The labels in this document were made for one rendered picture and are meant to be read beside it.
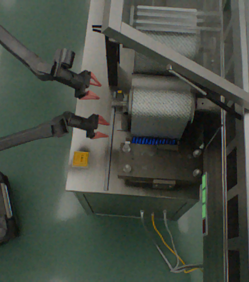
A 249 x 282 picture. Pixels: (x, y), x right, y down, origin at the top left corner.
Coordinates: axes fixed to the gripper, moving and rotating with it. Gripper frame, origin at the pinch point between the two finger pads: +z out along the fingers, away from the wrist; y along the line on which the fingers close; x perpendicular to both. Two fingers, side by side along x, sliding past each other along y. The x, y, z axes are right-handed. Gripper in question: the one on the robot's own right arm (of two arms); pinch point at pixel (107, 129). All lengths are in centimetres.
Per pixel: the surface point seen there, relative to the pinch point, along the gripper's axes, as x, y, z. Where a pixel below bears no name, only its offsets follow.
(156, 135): 11.8, 1.0, 19.4
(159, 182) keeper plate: 9.2, 22.6, 23.9
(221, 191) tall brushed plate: 53, 34, 18
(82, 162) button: -17.8, 12.5, -3.1
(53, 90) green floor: -119, -75, 7
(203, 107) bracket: 40.1, -3.5, 22.8
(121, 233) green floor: -87, 37, 62
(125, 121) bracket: 0.1, -7.2, 9.4
